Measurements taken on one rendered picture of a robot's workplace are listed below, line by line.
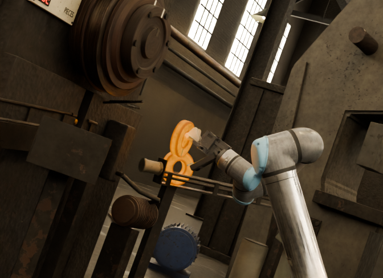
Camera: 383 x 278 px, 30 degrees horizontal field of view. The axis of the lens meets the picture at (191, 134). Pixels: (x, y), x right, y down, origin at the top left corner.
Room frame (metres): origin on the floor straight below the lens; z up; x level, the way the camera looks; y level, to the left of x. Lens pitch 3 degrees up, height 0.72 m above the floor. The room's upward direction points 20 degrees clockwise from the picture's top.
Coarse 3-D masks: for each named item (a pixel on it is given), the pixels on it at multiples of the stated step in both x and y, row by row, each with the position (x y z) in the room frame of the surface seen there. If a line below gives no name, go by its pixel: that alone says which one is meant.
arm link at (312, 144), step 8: (296, 128) 2.37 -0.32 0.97; (304, 128) 2.37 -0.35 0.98; (304, 136) 2.33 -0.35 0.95; (312, 136) 2.35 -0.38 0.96; (320, 136) 2.42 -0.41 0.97; (304, 144) 2.32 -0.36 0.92; (312, 144) 2.34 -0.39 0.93; (320, 144) 2.38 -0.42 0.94; (304, 152) 2.33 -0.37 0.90; (312, 152) 2.35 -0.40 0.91; (320, 152) 2.40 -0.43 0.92; (304, 160) 2.36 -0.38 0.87; (312, 160) 2.40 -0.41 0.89; (296, 168) 2.57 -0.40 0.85; (264, 184) 2.88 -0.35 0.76; (264, 192) 2.90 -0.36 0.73
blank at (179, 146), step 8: (184, 120) 2.92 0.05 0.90; (176, 128) 2.88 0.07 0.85; (184, 128) 2.89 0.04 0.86; (192, 128) 2.96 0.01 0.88; (176, 136) 2.87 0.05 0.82; (184, 136) 2.97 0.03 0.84; (176, 144) 2.87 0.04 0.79; (184, 144) 2.96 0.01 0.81; (176, 152) 2.90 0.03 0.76; (184, 152) 2.96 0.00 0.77
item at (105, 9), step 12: (108, 0) 2.54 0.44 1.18; (96, 12) 2.54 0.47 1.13; (108, 12) 2.52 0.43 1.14; (96, 24) 2.53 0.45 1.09; (96, 36) 2.52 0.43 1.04; (84, 48) 2.57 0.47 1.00; (96, 48) 2.53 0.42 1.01; (84, 60) 2.60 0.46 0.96; (96, 60) 2.56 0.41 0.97; (96, 72) 2.59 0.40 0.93; (96, 84) 2.69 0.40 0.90; (108, 84) 2.68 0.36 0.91; (120, 96) 2.78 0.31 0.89
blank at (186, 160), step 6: (168, 156) 3.07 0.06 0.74; (174, 156) 3.07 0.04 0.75; (186, 156) 3.11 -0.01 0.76; (168, 162) 3.06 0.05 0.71; (174, 162) 3.08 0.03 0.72; (186, 162) 3.12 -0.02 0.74; (192, 162) 3.13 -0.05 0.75; (168, 168) 3.07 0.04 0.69; (186, 168) 3.12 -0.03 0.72; (186, 174) 3.13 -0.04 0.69; (174, 180) 3.10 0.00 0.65
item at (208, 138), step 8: (208, 136) 2.87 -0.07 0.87; (216, 136) 2.87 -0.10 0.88; (200, 144) 2.87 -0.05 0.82; (208, 144) 2.86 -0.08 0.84; (216, 144) 2.86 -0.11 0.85; (224, 144) 2.87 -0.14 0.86; (208, 152) 2.88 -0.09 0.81; (216, 152) 2.86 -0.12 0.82; (224, 152) 2.83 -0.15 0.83; (216, 160) 2.85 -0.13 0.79
